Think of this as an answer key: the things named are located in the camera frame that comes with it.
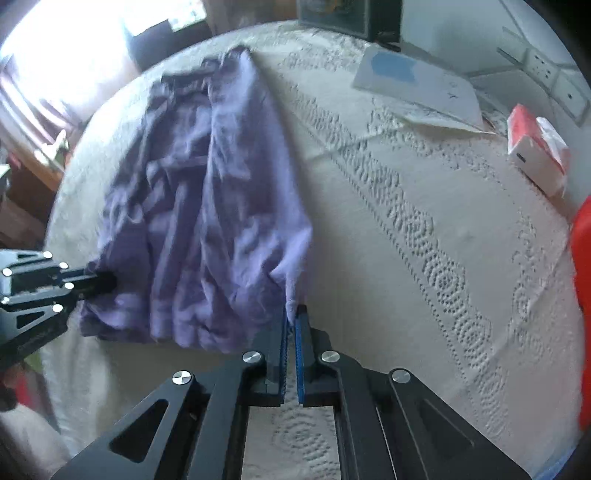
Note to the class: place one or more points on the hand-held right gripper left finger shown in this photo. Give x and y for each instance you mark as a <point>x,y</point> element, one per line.
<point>277,350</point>

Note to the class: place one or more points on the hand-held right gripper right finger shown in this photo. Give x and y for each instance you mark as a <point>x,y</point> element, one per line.
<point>301,360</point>

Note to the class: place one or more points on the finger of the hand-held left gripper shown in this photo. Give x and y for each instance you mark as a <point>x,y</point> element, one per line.
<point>87,277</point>
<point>69,293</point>

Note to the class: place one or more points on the purple garment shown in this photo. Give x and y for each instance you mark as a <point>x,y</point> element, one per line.
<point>207,207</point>

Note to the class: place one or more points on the white lace tablecloth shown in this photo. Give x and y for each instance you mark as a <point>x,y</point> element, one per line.
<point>415,207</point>

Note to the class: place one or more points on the bright window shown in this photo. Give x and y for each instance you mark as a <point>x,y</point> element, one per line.
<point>78,41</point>

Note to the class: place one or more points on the printed paper sheet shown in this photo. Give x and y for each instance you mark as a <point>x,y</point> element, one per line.
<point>461,123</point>

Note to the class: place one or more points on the red small suitcase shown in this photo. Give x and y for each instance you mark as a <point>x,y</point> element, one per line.
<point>582,277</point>

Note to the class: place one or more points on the white booklet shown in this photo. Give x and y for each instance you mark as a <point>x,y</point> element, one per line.
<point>415,87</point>

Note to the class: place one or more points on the red and white tissue pack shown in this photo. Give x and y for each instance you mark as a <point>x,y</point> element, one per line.
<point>535,152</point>

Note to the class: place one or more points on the white antenna socket plate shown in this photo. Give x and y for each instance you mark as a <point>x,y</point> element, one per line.
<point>570,98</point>

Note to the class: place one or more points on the white power socket plate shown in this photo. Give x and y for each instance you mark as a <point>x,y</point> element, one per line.
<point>541,67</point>

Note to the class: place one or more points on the white wall switch plate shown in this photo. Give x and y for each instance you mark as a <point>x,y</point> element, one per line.
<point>512,50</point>

